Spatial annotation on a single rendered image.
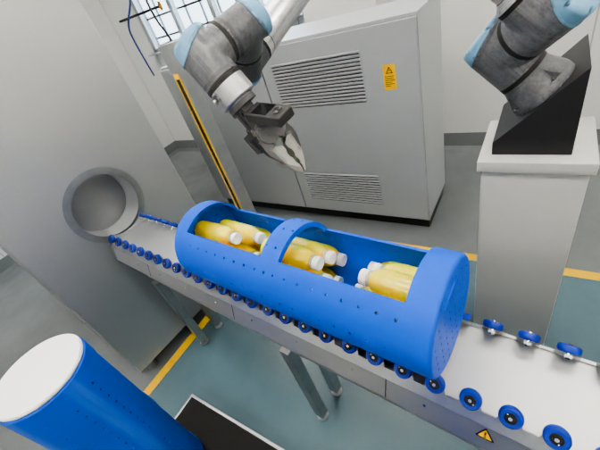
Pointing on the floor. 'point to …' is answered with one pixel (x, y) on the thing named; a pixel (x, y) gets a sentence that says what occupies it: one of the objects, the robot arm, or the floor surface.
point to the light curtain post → (207, 128)
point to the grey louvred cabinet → (349, 117)
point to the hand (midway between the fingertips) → (302, 167)
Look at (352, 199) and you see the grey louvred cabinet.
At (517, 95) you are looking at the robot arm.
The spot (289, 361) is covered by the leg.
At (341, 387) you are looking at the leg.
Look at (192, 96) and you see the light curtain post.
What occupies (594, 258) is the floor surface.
